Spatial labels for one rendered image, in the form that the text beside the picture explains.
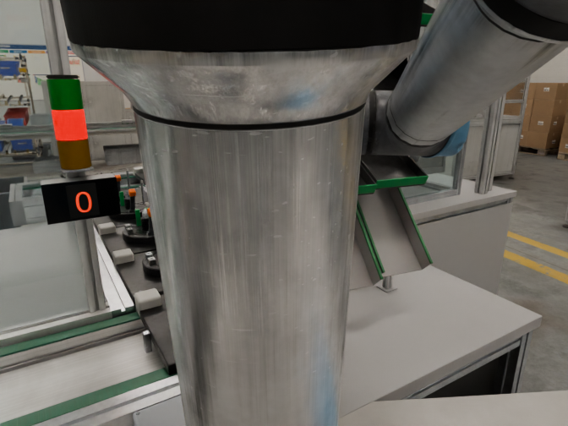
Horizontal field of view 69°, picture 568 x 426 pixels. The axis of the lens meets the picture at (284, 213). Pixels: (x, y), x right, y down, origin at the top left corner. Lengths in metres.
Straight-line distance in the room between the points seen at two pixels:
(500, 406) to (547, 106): 8.78
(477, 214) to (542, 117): 7.37
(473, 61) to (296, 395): 0.20
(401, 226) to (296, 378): 0.88
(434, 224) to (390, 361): 1.16
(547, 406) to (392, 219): 0.47
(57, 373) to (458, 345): 0.80
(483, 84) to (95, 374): 0.75
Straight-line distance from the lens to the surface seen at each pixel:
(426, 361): 0.95
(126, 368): 0.85
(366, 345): 0.96
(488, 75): 0.28
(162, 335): 0.81
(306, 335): 0.17
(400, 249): 1.02
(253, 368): 0.17
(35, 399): 0.84
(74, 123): 0.80
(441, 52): 0.29
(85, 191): 0.82
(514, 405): 0.91
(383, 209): 1.05
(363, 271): 0.93
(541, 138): 9.53
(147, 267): 1.04
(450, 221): 2.08
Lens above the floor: 1.41
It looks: 18 degrees down
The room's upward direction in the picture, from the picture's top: straight up
